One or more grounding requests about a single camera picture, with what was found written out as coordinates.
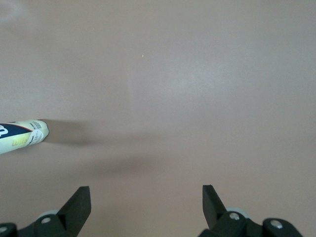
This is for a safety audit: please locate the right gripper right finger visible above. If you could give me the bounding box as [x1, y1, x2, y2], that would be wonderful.
[198, 184, 303, 237]

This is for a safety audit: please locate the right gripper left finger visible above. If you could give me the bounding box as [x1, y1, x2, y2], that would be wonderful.
[0, 186, 92, 237]

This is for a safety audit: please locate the blue white tennis ball can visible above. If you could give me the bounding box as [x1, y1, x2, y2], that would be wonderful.
[0, 119, 50, 155]

